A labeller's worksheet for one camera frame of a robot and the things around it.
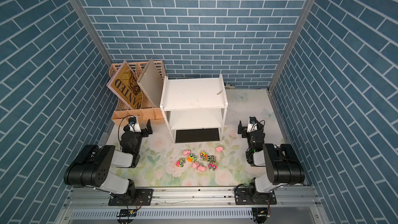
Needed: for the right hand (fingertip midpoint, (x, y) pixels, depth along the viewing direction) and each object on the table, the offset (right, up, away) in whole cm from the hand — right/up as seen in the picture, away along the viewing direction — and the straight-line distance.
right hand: (251, 121), depth 91 cm
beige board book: (-62, +25, +8) cm, 67 cm away
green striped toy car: (-28, -18, -6) cm, 33 cm away
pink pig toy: (-38, -17, -4) cm, 41 cm away
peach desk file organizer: (-78, +6, +4) cm, 78 cm away
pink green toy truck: (-23, -22, -10) cm, 33 cm away
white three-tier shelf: (-31, +9, -24) cm, 40 cm away
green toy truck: (-24, -19, -7) cm, 31 cm away
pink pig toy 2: (-19, -16, -3) cm, 25 cm away
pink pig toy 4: (-29, -23, -10) cm, 38 cm away
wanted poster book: (-76, +23, +2) cm, 80 cm away
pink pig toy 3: (-32, -22, -10) cm, 40 cm away
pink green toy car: (-40, -21, -8) cm, 46 cm away
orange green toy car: (-35, -19, -6) cm, 40 cm away
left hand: (-62, +1, -2) cm, 62 cm away
